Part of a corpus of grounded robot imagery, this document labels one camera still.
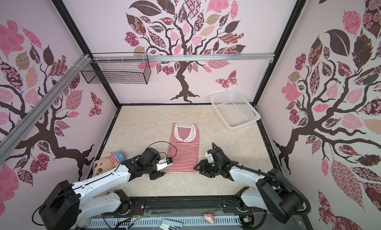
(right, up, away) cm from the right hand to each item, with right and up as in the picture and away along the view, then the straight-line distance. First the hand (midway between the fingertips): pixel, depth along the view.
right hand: (195, 169), depth 83 cm
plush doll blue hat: (-48, +5, +1) cm, 48 cm away
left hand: (-20, -1, +2) cm, 20 cm away
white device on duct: (-12, -20, -16) cm, 28 cm away
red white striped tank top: (-8, +10, +10) cm, 16 cm away
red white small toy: (+6, -16, -17) cm, 24 cm away
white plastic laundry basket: (+32, +36, +34) cm, 59 cm away
